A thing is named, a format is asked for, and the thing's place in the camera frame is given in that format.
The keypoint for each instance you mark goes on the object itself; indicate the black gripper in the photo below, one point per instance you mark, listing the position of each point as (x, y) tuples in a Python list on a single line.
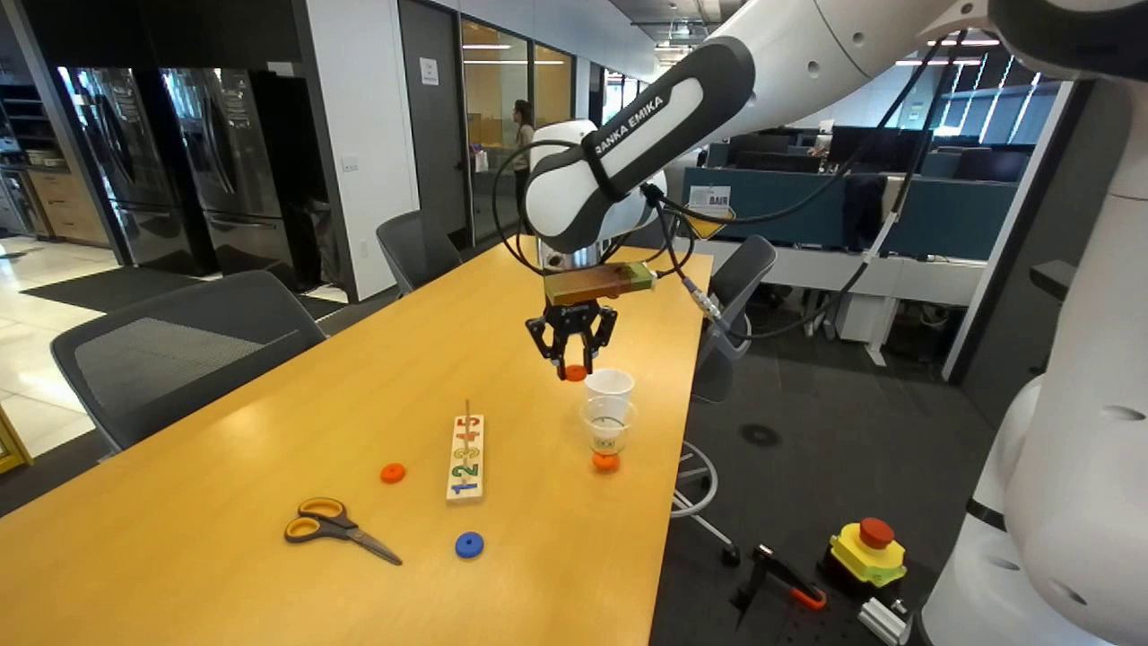
[(556, 324)]

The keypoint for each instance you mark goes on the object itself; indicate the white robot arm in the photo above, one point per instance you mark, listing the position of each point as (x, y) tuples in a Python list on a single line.
[(1057, 541)]

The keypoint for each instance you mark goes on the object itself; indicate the white paper cup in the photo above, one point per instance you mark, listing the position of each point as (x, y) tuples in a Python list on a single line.
[(608, 392)]

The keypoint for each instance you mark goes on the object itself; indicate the clear plastic cup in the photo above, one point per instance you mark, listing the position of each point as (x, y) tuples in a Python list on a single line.
[(608, 444)]

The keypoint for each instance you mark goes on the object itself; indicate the grey office chair right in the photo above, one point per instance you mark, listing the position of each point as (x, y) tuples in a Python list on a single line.
[(418, 249)]

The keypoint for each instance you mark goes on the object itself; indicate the grey office chair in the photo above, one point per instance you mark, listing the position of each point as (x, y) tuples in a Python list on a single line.
[(418, 249), (148, 364)]

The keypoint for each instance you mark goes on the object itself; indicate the wooden number peg board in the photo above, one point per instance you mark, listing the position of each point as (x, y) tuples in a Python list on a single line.
[(465, 475)]

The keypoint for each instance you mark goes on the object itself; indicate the person in dark clothes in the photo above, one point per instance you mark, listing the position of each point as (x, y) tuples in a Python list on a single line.
[(526, 122)]

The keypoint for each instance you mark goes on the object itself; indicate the orange black hand tool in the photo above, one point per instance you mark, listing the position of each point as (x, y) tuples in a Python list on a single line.
[(770, 567)]

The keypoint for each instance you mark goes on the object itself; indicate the yellow red emergency button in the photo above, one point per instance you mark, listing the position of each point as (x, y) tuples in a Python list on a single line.
[(868, 549)]

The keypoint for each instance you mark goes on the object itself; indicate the grey office chair left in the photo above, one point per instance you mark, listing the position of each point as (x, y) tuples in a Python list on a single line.
[(148, 364)]

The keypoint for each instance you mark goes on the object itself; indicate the orange handled scissors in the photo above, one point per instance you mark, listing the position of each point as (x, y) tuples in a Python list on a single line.
[(329, 517)]

